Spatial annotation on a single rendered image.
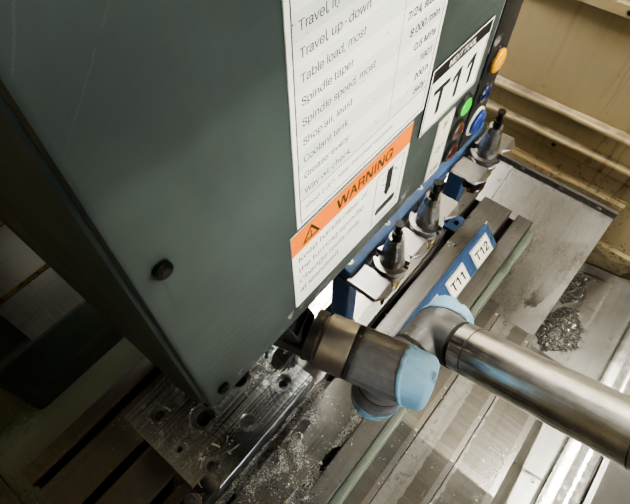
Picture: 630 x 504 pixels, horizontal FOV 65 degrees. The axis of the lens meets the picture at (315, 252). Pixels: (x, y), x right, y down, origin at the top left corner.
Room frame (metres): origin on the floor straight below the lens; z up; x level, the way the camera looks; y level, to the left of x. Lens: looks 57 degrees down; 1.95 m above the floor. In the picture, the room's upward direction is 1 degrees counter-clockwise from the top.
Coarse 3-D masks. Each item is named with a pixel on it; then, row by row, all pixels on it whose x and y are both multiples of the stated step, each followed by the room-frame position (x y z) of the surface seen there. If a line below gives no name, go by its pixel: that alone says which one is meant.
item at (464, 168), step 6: (462, 156) 0.70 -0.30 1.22; (456, 162) 0.68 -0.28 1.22; (462, 162) 0.68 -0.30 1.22; (468, 162) 0.68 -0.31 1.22; (474, 162) 0.68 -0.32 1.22; (450, 168) 0.67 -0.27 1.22; (456, 168) 0.67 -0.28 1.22; (462, 168) 0.67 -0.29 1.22; (468, 168) 0.67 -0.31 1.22; (474, 168) 0.67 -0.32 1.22; (480, 168) 0.67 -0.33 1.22; (486, 168) 0.67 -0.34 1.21; (456, 174) 0.65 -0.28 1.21; (462, 174) 0.65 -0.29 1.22; (468, 174) 0.65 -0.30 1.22; (474, 174) 0.65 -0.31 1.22; (480, 174) 0.65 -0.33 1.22; (486, 174) 0.65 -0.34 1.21; (468, 180) 0.64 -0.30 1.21; (474, 180) 0.64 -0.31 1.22; (480, 180) 0.64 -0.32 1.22; (486, 180) 0.64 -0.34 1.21
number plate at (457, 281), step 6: (462, 264) 0.60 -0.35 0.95; (456, 270) 0.59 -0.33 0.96; (462, 270) 0.59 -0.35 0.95; (450, 276) 0.57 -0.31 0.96; (456, 276) 0.58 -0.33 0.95; (462, 276) 0.58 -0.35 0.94; (468, 276) 0.59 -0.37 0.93; (450, 282) 0.56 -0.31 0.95; (456, 282) 0.56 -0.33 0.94; (462, 282) 0.57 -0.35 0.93; (450, 288) 0.55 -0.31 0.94; (456, 288) 0.55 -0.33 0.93; (462, 288) 0.56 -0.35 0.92; (450, 294) 0.54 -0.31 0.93; (456, 294) 0.54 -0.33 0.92
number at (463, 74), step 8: (480, 48) 0.39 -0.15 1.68; (472, 56) 0.38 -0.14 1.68; (464, 64) 0.37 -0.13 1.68; (472, 64) 0.38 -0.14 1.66; (456, 72) 0.36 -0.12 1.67; (464, 72) 0.37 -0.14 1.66; (472, 72) 0.39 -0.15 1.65; (456, 80) 0.36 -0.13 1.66; (464, 80) 0.38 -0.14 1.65; (472, 80) 0.39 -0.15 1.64; (448, 88) 0.35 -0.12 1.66; (456, 88) 0.37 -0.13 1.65; (464, 88) 0.38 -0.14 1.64; (448, 96) 0.36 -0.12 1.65; (456, 96) 0.37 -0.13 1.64; (448, 104) 0.36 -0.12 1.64
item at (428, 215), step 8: (424, 200) 0.53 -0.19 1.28; (432, 200) 0.53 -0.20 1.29; (440, 200) 0.53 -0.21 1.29; (424, 208) 0.53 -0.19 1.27; (432, 208) 0.52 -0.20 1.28; (416, 216) 0.53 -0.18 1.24; (424, 216) 0.52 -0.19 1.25; (432, 216) 0.52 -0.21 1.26; (424, 224) 0.52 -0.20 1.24; (432, 224) 0.52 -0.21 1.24
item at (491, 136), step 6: (492, 126) 0.70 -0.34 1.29; (486, 132) 0.70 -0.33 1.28; (492, 132) 0.69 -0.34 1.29; (498, 132) 0.69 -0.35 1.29; (486, 138) 0.70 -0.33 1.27; (492, 138) 0.69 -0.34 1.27; (498, 138) 0.69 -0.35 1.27; (480, 144) 0.70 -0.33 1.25; (486, 144) 0.69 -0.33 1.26; (492, 144) 0.69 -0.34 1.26; (498, 144) 0.69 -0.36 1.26; (480, 150) 0.69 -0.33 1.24; (486, 150) 0.69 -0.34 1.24; (492, 150) 0.68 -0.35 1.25; (498, 150) 0.69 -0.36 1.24; (480, 156) 0.69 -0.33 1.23; (486, 156) 0.68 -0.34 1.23; (492, 156) 0.68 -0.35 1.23
